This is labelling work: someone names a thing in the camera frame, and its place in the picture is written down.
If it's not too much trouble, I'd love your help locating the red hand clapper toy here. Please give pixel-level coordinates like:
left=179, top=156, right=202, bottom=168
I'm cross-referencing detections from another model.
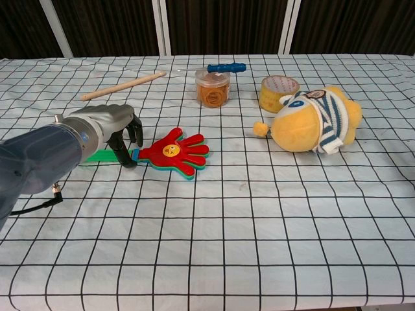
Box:
left=78, top=127, right=210, bottom=181

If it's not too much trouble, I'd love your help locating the clear jar of rubber bands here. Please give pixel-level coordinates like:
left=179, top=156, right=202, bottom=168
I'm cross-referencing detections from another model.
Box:
left=195, top=70, right=231, bottom=109

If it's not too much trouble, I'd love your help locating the white grid tablecloth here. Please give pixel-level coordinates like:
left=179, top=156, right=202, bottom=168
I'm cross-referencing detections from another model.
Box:
left=0, top=53, right=415, bottom=311

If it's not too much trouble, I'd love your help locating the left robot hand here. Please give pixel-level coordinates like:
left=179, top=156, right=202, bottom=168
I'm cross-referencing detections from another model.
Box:
left=66, top=104, right=144, bottom=168

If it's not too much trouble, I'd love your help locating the wooden stick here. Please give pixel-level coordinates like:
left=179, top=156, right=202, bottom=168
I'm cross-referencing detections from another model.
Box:
left=80, top=71, right=167, bottom=102

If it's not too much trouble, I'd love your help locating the yellow tape roll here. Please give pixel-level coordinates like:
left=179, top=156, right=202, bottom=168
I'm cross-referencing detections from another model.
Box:
left=259, top=75, right=301, bottom=113

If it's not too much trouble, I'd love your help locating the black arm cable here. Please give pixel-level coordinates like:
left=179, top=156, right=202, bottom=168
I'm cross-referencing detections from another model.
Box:
left=9, top=183, right=64, bottom=216

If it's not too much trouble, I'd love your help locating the yellow plush toy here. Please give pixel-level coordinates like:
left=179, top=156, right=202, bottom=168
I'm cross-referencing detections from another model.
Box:
left=253, top=85, right=362, bottom=155

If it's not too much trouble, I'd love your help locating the blue handled screwdriver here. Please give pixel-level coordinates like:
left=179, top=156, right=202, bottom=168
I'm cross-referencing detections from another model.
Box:
left=176, top=63, right=247, bottom=74

